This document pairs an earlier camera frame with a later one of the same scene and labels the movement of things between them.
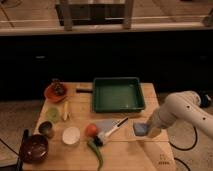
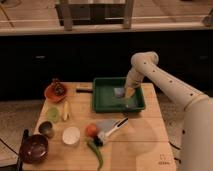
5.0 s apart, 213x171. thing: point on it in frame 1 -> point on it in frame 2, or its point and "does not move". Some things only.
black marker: [82, 90] does not move
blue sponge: [140, 128] -> [119, 91]
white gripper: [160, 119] -> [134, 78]
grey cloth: [105, 125] does not move
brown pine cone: [58, 87] does not move
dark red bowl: [35, 149] does not move
